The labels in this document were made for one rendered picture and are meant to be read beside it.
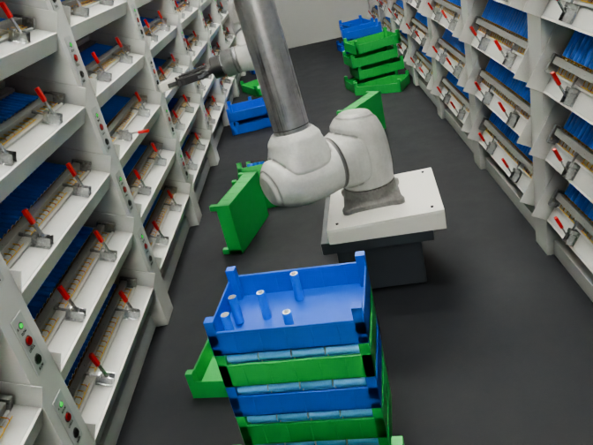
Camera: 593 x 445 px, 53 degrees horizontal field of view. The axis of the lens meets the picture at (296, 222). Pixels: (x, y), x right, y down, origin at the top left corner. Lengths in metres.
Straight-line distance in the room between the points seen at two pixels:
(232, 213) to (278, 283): 0.87
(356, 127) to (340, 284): 0.55
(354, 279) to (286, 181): 0.42
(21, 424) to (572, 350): 1.19
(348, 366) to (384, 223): 0.61
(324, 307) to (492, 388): 0.46
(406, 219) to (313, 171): 0.29
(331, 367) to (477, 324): 0.60
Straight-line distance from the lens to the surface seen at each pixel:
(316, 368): 1.17
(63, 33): 1.70
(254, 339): 1.14
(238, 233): 2.18
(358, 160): 1.67
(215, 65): 2.10
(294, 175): 1.58
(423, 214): 1.66
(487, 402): 1.45
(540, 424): 1.41
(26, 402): 1.24
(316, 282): 1.28
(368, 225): 1.67
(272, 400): 1.24
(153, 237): 2.10
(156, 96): 2.37
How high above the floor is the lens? 1.02
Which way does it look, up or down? 26 degrees down
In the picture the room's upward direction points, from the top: 13 degrees counter-clockwise
